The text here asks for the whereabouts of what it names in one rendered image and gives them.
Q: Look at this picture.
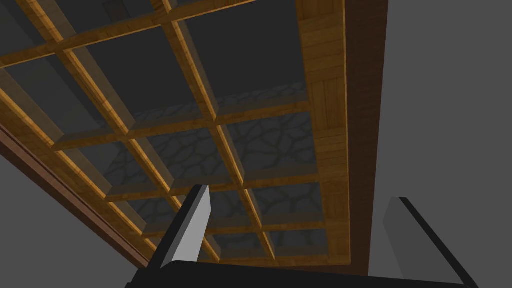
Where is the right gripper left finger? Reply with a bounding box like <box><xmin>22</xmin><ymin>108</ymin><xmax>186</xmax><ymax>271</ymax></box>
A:
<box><xmin>146</xmin><ymin>184</ymin><xmax>212</xmax><ymax>270</ymax></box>

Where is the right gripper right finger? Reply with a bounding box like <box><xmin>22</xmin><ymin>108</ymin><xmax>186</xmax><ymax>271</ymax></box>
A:
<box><xmin>382</xmin><ymin>196</ymin><xmax>479</xmax><ymax>286</ymax></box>

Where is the wooden glazed door leaf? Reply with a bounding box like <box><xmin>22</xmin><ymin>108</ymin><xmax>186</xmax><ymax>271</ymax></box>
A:
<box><xmin>0</xmin><ymin>0</ymin><xmax>389</xmax><ymax>276</ymax></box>

